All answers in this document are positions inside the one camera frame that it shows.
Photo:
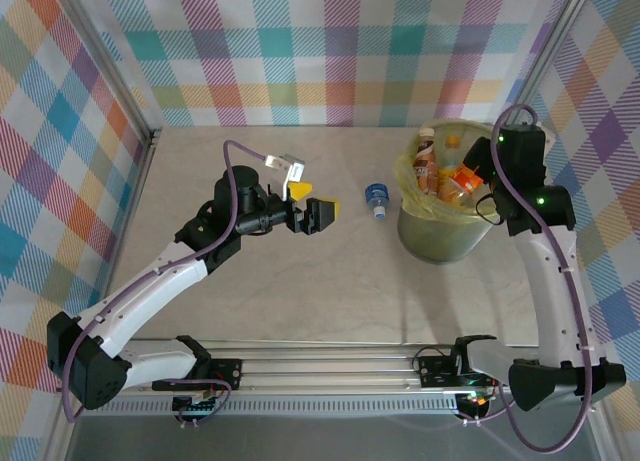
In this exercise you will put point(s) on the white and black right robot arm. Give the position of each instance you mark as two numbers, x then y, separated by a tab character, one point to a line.
555	291

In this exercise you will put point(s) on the clear bottle orange cap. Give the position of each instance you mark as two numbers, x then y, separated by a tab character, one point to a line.
452	142

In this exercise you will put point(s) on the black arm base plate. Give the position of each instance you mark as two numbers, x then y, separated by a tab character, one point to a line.
227	371
435	368

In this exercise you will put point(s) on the metal mesh waste bin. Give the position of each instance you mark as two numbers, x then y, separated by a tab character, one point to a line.
440	241

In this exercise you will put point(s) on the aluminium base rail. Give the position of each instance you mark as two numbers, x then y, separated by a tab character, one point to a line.
325	371

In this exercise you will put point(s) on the clear bottle blue label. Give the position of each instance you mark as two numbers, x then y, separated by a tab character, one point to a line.
376	193

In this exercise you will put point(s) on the mesh bin with yellow bag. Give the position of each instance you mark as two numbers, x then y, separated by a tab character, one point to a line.
415	201

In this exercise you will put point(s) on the orange label bottle gold cap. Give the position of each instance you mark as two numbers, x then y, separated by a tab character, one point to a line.
467	177

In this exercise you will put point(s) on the aluminium frame post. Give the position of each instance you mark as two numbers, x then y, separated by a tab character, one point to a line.
107	66
550	46

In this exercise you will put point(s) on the small circuit board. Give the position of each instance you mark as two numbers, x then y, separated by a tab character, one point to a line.
475	401
197	403

